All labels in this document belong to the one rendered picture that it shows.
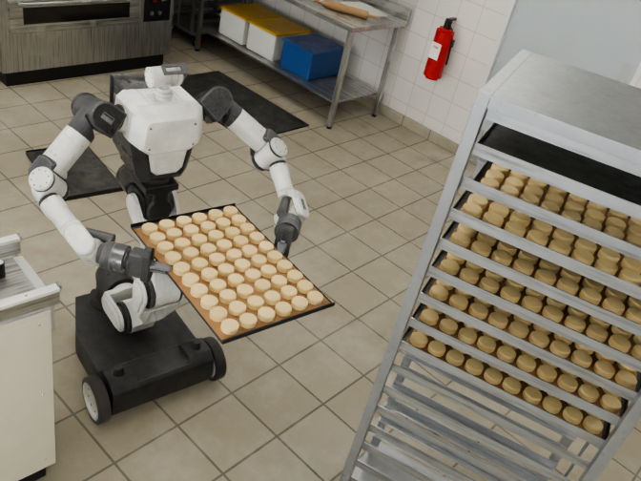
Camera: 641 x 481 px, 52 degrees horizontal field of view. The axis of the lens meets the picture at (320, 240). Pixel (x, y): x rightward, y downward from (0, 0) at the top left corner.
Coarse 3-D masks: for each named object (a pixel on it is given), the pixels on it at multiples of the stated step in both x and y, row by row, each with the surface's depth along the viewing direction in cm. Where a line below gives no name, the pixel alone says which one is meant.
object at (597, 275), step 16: (464, 224) 161; (480, 224) 159; (512, 240) 157; (528, 240) 155; (544, 256) 155; (560, 256) 153; (576, 272) 153; (592, 272) 152; (624, 288) 150; (640, 288) 148
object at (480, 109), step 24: (480, 96) 143; (480, 120) 145; (456, 168) 152; (456, 192) 157; (432, 240) 164; (408, 288) 173; (408, 312) 176; (384, 360) 187; (384, 384) 193; (360, 432) 205
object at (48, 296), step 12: (48, 288) 197; (60, 288) 199; (0, 300) 190; (12, 300) 191; (24, 300) 192; (36, 300) 195; (48, 300) 198; (0, 312) 188; (12, 312) 192; (24, 312) 194
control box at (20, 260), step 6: (18, 258) 215; (24, 258) 216; (18, 264) 212; (24, 264) 213; (24, 270) 211; (30, 270) 211; (30, 276) 209; (36, 276) 210; (36, 282) 207; (42, 282) 208; (36, 288) 205
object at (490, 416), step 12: (396, 372) 191; (408, 372) 189; (420, 384) 189; (432, 384) 187; (444, 396) 187; (456, 396) 185; (468, 408) 185; (480, 408) 183; (492, 420) 183; (504, 420) 181; (516, 432) 181; (528, 432) 179; (540, 444) 179; (552, 444) 177; (564, 456) 177; (576, 456) 176
